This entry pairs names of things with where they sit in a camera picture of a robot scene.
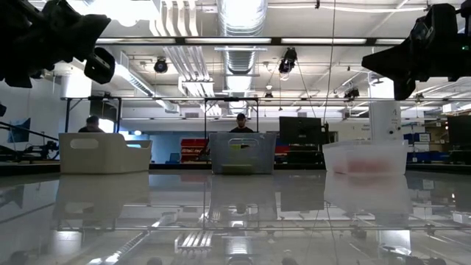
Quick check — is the blue screen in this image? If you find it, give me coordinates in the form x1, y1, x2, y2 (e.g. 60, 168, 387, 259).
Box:
7, 117, 32, 144

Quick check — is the blue storage bin shelf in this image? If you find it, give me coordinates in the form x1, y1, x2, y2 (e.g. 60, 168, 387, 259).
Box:
403, 132, 452, 163

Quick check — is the grey plastic bin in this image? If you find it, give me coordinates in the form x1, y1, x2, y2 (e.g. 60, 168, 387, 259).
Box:
208, 131, 277, 175

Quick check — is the black monitor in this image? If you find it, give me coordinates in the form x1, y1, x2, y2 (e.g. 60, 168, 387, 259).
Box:
278, 116, 323, 145
447, 115, 471, 146

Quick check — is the silver spiral ventilation duct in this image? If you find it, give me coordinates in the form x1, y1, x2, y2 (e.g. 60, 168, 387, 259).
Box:
216, 0, 269, 116

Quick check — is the red storage bin stack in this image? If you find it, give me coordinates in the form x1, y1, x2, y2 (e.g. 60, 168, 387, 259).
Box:
180, 138, 208, 163

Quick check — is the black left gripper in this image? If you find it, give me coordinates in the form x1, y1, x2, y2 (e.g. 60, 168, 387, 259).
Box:
36, 0, 116, 85

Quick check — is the white plastic bin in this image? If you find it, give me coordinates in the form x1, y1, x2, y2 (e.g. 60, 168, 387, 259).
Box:
57, 132, 153, 174

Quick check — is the black station frame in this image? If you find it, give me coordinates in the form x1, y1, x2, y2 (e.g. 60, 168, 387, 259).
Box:
64, 96, 123, 133

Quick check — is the yellow-green arch block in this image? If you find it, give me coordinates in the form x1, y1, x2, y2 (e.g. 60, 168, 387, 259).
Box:
220, 163, 255, 175

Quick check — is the black aluminium rig frame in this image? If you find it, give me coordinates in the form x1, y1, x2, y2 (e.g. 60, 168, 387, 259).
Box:
94, 35, 409, 46

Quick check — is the orange rectangular block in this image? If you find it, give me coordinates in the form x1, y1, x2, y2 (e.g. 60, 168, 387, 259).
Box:
348, 157, 393, 174

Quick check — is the person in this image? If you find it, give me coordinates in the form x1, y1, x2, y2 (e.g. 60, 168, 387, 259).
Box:
229, 113, 255, 134
77, 115, 107, 134

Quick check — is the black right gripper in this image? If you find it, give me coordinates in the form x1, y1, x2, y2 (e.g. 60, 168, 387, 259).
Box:
361, 0, 471, 101

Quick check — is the clear translucent plastic bin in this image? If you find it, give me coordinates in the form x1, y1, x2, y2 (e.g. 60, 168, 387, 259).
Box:
322, 139, 409, 176

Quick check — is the yellow-green rectangular block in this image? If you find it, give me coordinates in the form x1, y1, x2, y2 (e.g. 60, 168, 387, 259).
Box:
227, 143, 252, 165

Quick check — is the white building column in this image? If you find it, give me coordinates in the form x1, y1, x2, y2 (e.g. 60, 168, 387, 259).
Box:
369, 77, 403, 141

